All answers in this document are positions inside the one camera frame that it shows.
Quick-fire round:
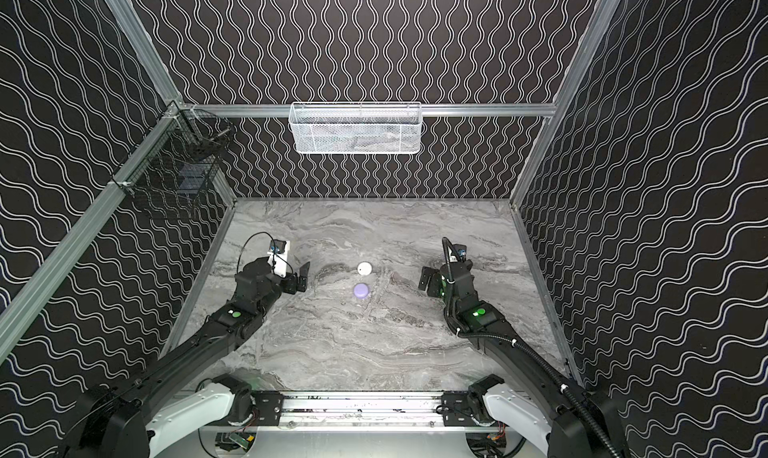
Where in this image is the white earbud charging case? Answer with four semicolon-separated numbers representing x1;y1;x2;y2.
357;262;373;276

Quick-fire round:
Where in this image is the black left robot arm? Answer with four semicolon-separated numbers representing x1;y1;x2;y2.
56;257;310;457

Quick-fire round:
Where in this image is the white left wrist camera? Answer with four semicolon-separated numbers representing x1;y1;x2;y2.
268;240;293;278

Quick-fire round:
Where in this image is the purple earbud charging case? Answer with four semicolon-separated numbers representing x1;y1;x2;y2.
353;283;371;299

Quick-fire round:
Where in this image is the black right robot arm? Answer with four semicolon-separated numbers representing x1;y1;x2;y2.
418;260;629;457

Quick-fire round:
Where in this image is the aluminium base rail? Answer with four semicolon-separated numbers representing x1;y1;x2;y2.
119;389;613;435

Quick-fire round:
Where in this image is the white wire mesh basket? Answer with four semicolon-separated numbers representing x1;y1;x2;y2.
288;102;424;155

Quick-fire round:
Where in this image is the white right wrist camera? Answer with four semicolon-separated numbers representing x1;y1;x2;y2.
449;244;467;262

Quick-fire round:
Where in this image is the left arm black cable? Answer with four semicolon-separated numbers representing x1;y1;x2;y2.
235;231;277;273

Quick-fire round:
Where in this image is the black corrugated cable conduit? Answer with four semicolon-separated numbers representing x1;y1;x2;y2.
440;237;625;458

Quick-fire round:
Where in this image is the black wire basket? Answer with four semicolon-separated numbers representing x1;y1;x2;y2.
120;109;235;222

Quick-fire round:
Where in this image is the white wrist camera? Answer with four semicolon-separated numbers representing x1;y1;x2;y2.
449;244;467;262
268;240;293;278

